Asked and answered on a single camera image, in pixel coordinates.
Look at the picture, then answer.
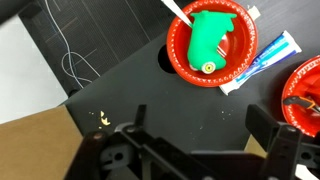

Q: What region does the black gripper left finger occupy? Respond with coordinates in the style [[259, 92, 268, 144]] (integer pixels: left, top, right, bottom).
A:
[[64, 104, 214, 180]]

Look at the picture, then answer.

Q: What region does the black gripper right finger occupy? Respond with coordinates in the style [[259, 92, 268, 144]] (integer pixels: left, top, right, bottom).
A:
[[245, 104, 320, 180]]

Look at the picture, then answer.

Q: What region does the red plastic bowl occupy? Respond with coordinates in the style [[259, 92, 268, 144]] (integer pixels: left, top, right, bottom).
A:
[[166, 0, 260, 89], [281, 55, 320, 139]]

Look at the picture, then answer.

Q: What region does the green rubber toy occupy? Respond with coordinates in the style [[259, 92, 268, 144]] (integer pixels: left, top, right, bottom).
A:
[[186, 9, 238, 73]]

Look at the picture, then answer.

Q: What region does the wooden shape sorter box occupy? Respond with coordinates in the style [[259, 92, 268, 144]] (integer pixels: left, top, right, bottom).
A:
[[244, 135, 268, 159]]

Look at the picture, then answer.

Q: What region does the yellow paper scrap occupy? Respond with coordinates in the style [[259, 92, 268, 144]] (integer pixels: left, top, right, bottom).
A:
[[98, 110, 112, 128]]

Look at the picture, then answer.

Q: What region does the small hand tool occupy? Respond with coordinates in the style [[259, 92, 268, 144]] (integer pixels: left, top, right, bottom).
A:
[[282, 95, 320, 115]]

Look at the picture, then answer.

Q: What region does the large cardboard box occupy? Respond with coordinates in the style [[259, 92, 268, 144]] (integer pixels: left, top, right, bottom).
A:
[[0, 104, 84, 180]]

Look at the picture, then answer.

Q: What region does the white blue toothpaste tube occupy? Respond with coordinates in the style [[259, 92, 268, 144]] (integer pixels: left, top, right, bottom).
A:
[[218, 30, 303, 97]]

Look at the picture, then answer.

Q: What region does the small cardboard scrap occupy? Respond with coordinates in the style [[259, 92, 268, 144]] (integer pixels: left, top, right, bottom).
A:
[[247, 5, 262, 22]]

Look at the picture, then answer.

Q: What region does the light grey fork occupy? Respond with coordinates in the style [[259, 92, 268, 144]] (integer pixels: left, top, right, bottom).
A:
[[161, 0, 229, 58]]

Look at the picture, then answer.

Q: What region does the thin white cable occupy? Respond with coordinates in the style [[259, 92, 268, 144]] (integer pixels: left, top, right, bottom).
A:
[[44, 0, 102, 85]]

